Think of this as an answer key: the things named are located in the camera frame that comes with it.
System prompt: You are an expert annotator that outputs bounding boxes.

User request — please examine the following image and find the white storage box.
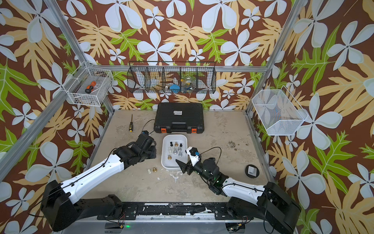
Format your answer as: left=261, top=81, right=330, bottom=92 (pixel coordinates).
left=161, top=134, right=189, bottom=171

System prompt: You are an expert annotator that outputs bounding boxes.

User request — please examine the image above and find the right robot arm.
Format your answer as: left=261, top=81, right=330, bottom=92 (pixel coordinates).
left=176, top=158, right=302, bottom=234

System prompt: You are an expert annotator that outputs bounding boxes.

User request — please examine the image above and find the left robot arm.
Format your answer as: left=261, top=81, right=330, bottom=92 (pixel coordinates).
left=41, top=131, right=156, bottom=232

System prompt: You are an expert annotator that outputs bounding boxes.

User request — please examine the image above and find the yellow black screwdriver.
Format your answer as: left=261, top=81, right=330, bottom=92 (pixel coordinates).
left=129, top=115, right=133, bottom=132

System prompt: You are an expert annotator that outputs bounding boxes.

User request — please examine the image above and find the black round puck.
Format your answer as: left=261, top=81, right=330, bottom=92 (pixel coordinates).
left=244, top=164, right=260, bottom=178

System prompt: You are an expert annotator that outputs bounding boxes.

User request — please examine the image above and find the black tool case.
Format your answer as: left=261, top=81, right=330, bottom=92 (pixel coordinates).
left=153, top=102, right=205, bottom=134

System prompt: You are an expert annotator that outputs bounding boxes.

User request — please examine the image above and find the blue object in basket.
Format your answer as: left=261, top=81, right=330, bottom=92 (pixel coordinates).
left=169, top=84, right=180, bottom=94

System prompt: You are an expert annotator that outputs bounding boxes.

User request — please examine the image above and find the clear bottle in basket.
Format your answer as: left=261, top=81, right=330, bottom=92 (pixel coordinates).
left=181, top=76, right=196, bottom=93

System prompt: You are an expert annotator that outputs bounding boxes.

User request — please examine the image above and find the orange black tool in basket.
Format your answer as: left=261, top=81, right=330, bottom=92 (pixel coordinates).
left=85, top=82, right=96, bottom=94

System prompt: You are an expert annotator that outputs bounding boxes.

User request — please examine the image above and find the white mesh basket right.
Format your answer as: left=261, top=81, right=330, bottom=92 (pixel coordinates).
left=252, top=86, right=308, bottom=136

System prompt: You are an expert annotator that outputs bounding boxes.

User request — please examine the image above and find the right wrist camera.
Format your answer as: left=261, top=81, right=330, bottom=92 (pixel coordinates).
left=186, top=147, right=201, bottom=167

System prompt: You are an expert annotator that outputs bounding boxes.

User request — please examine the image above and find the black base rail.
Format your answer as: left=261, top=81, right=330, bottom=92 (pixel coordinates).
left=97, top=202, right=254, bottom=222

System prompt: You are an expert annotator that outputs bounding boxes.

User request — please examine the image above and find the black wire basket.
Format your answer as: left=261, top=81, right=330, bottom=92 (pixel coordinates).
left=125, top=61, right=217, bottom=94

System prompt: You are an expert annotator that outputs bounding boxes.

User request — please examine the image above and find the white wire basket left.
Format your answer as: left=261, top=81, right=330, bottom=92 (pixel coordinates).
left=64, top=62, right=114, bottom=107

